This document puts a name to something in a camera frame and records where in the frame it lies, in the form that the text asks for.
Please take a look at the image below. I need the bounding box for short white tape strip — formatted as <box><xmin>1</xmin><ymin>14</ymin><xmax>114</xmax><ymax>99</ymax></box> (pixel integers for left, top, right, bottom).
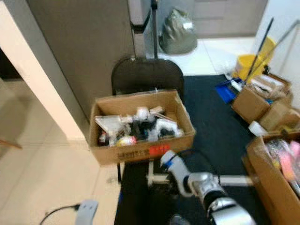
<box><xmin>147</xmin><ymin>161</ymin><xmax>156</xmax><ymax>186</ymax></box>

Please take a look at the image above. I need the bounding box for white plastic gadget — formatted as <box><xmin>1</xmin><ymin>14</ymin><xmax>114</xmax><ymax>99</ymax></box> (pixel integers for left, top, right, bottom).
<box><xmin>151</xmin><ymin>117</ymin><xmax>183</xmax><ymax>139</ymax></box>

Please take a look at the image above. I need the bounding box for cardboard box red label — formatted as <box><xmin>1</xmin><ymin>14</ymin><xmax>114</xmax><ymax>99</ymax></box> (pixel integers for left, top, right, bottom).
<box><xmin>88</xmin><ymin>89</ymin><xmax>196</xmax><ymax>166</ymax></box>

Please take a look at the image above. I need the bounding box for yellow round item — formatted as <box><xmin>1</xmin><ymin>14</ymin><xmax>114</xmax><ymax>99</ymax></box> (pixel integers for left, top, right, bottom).
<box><xmin>116</xmin><ymin>135</ymin><xmax>137</xmax><ymax>147</ymax></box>

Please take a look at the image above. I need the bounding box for large black floor mat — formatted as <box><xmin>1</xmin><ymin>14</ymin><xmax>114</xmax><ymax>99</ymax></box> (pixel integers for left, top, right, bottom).
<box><xmin>113</xmin><ymin>74</ymin><xmax>300</xmax><ymax>225</ymax></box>

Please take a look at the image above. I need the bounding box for large open cardboard box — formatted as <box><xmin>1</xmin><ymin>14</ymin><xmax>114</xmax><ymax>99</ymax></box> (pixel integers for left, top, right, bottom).
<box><xmin>242</xmin><ymin>133</ymin><xmax>300</xmax><ymax>225</ymax></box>

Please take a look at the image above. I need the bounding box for clear plastic packet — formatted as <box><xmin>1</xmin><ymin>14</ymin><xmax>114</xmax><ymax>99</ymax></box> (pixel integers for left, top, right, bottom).
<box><xmin>95</xmin><ymin>115</ymin><xmax>128</xmax><ymax>141</ymax></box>

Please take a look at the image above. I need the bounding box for white roll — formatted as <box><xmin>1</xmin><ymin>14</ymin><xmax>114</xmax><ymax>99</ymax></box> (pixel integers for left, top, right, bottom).
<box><xmin>247</xmin><ymin>121</ymin><xmax>269</xmax><ymax>138</ymax></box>

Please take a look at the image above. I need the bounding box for small open cardboard box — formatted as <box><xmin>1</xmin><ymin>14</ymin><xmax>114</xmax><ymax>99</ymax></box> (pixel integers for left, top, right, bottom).
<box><xmin>231</xmin><ymin>74</ymin><xmax>293</xmax><ymax>125</ymax></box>

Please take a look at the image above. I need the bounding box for blue dustpan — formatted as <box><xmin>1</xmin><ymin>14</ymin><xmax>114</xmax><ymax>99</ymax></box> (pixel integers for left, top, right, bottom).
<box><xmin>215</xmin><ymin>79</ymin><xmax>244</xmax><ymax>105</ymax></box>

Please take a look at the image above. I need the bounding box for black folding chair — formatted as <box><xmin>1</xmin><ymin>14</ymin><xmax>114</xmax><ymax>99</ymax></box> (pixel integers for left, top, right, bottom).
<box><xmin>111</xmin><ymin>56</ymin><xmax>185</xmax><ymax>184</ymax></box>

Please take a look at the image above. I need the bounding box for yellow mop bucket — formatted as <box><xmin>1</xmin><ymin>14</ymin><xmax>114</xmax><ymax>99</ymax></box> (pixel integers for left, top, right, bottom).
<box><xmin>234</xmin><ymin>37</ymin><xmax>277</xmax><ymax>80</ymax></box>

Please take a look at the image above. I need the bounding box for grey green sack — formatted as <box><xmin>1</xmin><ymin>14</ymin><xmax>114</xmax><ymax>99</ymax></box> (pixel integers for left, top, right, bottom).
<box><xmin>158</xmin><ymin>8</ymin><xmax>198</xmax><ymax>55</ymax></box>

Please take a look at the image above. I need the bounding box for thin black pole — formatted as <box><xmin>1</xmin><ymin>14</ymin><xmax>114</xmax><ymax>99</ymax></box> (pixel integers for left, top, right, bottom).
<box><xmin>151</xmin><ymin>0</ymin><xmax>159</xmax><ymax>59</ymax></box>

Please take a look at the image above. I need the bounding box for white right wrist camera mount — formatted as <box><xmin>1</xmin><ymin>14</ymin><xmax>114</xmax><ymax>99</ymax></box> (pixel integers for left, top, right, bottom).
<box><xmin>160</xmin><ymin>150</ymin><xmax>193</xmax><ymax>197</ymax></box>

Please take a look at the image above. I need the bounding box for dark mop handle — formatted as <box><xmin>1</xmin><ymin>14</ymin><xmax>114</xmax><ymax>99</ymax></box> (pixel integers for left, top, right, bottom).
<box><xmin>244</xmin><ymin>17</ymin><xmax>274</xmax><ymax>85</ymax></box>

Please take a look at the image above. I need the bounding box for silver mop handle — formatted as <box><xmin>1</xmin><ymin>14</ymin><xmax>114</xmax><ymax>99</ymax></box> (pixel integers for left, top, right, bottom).
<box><xmin>251</xmin><ymin>19</ymin><xmax>300</xmax><ymax>80</ymax></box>

